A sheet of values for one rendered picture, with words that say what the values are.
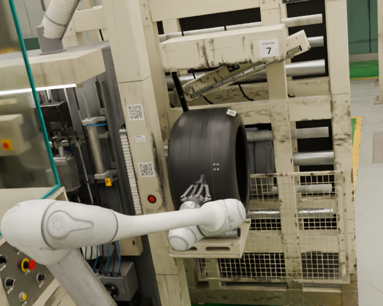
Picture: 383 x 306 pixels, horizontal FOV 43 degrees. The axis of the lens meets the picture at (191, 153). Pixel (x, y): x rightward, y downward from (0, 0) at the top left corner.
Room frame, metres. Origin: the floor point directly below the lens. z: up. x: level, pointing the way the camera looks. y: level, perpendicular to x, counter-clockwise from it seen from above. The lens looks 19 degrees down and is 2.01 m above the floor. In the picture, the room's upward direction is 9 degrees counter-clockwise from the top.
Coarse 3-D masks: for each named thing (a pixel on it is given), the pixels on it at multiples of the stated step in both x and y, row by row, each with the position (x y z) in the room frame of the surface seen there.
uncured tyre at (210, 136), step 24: (192, 120) 2.11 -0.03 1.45; (216, 120) 2.07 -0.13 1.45; (240, 120) 2.23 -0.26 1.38; (168, 144) 2.08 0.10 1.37; (192, 144) 2.00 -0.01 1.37; (216, 144) 1.96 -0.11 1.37; (240, 144) 2.41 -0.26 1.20; (168, 168) 2.01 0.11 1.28; (192, 168) 1.94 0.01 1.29; (240, 168) 2.40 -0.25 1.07; (216, 192) 1.90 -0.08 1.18; (240, 192) 2.32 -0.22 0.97
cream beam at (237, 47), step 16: (224, 32) 2.50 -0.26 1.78; (240, 32) 2.37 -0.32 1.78; (256, 32) 2.29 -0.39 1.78; (272, 32) 2.27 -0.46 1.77; (160, 48) 2.43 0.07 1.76; (176, 48) 2.40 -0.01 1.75; (192, 48) 2.38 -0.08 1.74; (208, 48) 2.36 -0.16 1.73; (224, 48) 2.33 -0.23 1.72; (240, 48) 2.31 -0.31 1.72; (256, 48) 2.29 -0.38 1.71; (176, 64) 2.41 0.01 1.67; (192, 64) 2.38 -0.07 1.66; (208, 64) 2.36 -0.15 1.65; (224, 64) 2.34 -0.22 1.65
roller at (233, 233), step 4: (236, 228) 2.02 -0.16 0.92; (228, 232) 2.02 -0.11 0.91; (232, 232) 2.02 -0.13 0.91; (236, 232) 2.01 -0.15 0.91; (240, 232) 2.03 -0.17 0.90; (208, 236) 2.05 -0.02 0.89; (212, 236) 2.04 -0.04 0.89; (216, 236) 2.04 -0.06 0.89; (220, 236) 2.03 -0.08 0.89; (224, 236) 2.03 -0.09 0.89; (228, 236) 2.02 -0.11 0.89; (232, 236) 2.02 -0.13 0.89; (236, 236) 2.01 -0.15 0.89
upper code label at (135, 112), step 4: (136, 104) 2.20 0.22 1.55; (140, 104) 2.19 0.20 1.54; (128, 108) 2.21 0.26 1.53; (132, 108) 2.21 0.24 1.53; (136, 108) 2.20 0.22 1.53; (140, 108) 2.19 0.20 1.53; (128, 112) 2.21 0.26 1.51; (132, 112) 2.21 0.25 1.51; (136, 112) 2.20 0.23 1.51; (140, 112) 2.20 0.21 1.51; (132, 116) 2.21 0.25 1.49; (136, 116) 2.20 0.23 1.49; (140, 116) 2.20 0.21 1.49
